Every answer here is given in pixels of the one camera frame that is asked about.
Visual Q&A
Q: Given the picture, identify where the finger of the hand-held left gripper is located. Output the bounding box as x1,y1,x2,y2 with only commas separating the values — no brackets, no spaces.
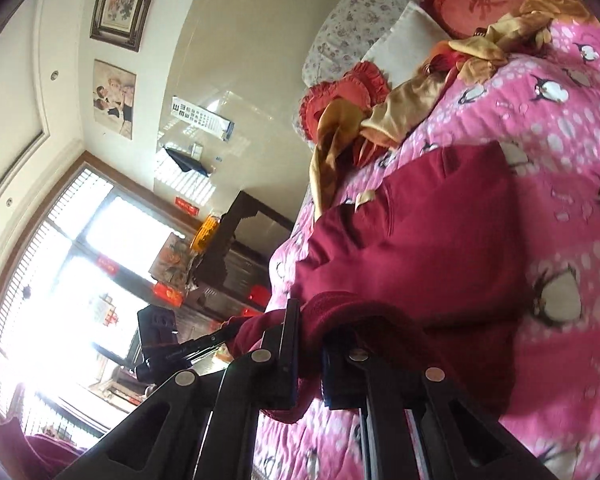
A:
162,317,253,361

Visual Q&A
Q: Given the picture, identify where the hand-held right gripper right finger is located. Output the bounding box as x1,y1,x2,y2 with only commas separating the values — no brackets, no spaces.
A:
321,330,558,480

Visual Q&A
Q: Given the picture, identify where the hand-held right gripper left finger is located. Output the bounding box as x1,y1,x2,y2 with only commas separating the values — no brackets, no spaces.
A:
54,299,302,480

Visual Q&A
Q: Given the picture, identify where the maroon knit sweater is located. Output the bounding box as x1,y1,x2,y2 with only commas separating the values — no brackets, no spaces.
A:
225,140,531,426

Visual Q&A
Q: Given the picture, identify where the flower printed box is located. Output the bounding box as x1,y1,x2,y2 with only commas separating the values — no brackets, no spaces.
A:
150,232,191,293

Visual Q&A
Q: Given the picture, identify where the yellow packet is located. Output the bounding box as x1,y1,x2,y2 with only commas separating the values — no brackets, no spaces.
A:
190,214,218,253

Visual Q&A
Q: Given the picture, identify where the window with blinds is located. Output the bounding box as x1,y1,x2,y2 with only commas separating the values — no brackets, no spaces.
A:
0,160,201,441

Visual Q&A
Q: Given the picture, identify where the maroon cloth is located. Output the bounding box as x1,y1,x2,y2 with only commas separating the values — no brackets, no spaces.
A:
0,417,88,480

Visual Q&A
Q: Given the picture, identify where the small red ruffled pillow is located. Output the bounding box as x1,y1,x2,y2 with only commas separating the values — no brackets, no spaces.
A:
299,61,391,143

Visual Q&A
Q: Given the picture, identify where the pink penguin printed blanket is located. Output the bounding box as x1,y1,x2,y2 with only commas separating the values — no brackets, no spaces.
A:
252,10,600,480

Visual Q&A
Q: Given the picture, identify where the golden satin cloth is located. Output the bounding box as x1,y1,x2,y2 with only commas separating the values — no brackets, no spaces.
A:
312,7,551,216

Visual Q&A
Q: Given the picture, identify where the framed flower painting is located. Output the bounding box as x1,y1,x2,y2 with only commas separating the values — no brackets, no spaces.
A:
90,0,168,53

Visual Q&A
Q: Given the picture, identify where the white pillow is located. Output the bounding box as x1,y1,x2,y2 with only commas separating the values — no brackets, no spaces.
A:
362,1,451,91

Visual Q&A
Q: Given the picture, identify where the floral upholstered headboard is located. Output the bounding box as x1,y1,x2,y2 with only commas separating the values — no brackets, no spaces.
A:
300,0,473,126

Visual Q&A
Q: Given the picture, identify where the large red heart-shaped pillow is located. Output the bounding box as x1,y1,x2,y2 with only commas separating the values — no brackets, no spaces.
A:
422,0,546,41

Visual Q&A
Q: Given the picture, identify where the orange patterned blanket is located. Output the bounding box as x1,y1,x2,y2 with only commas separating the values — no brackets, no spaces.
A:
520,0,598,46

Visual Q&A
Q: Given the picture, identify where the black cloth on wall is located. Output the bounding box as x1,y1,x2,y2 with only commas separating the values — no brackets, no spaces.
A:
162,144,213,177

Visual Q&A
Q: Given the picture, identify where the wall eye chart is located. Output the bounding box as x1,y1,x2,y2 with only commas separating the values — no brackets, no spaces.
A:
171,97,236,141

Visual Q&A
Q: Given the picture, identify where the wall poster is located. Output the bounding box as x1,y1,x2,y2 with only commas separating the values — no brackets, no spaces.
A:
92,59,137,140

